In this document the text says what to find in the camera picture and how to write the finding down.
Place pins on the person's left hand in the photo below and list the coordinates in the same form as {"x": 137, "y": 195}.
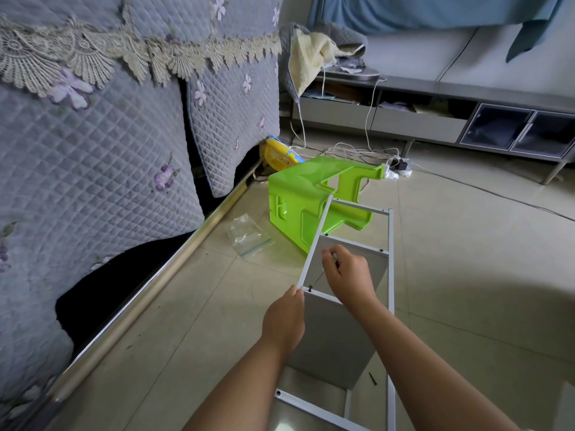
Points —
{"x": 286, "y": 320}

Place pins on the person's right hand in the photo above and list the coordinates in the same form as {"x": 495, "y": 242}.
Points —
{"x": 349, "y": 275}

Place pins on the white metal frame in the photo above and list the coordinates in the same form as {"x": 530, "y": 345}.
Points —
{"x": 392, "y": 354}

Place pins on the clear plastic screw bag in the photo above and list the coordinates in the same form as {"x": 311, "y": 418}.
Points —
{"x": 247, "y": 233}

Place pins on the small black screw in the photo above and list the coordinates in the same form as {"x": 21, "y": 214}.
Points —
{"x": 372, "y": 378}

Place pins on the person's right forearm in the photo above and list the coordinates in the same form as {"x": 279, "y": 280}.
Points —
{"x": 431, "y": 372}

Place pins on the person's left forearm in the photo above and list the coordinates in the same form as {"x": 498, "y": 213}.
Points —
{"x": 238, "y": 390}

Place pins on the green plastic stool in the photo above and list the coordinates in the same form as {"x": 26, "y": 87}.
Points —
{"x": 296, "y": 197}

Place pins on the white power strip with plugs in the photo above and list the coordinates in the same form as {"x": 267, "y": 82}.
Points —
{"x": 400, "y": 164}

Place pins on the yellow plastic basket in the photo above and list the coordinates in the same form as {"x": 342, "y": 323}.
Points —
{"x": 280, "y": 154}

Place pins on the grey marble TV cabinet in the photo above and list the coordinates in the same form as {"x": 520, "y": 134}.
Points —
{"x": 431, "y": 112}

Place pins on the pile of pale cloth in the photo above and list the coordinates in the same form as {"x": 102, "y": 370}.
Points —
{"x": 314, "y": 49}

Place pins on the grey textured furniture cover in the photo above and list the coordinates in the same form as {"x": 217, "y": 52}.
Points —
{"x": 99, "y": 175}

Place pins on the blue cloth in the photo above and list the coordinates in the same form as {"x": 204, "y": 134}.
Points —
{"x": 440, "y": 13}

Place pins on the chrome metal base rail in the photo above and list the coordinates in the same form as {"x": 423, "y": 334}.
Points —
{"x": 153, "y": 282}

